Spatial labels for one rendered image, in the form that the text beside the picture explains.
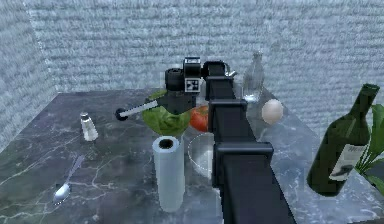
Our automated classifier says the green house plant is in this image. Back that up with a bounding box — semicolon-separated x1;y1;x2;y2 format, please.
353;103;384;197

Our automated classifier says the glass salt shaker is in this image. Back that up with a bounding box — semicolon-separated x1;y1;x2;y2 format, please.
79;111;100;142

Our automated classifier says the silver spoon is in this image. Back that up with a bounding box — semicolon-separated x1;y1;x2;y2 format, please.
52;154;86;205

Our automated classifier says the clear glass bottle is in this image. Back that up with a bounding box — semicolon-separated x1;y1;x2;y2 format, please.
241;50;266;104

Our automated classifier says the green lettuce head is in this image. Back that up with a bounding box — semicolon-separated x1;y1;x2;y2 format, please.
141;89;192;137

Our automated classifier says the beige egg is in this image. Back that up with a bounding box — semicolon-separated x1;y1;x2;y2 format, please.
261;98;285;126

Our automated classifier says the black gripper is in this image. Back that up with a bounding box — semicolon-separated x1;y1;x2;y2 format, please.
114;67;198;122

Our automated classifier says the white paper towel roll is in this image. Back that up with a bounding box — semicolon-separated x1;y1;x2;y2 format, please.
152;135;186;213

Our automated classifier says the clear glass bowl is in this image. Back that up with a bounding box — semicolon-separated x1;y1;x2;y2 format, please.
187;132;216;180

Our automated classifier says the dark green wine bottle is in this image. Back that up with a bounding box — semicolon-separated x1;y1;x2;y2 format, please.
306;83;381;198

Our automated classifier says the red tomato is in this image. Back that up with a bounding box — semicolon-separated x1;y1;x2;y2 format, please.
189;105;210;133

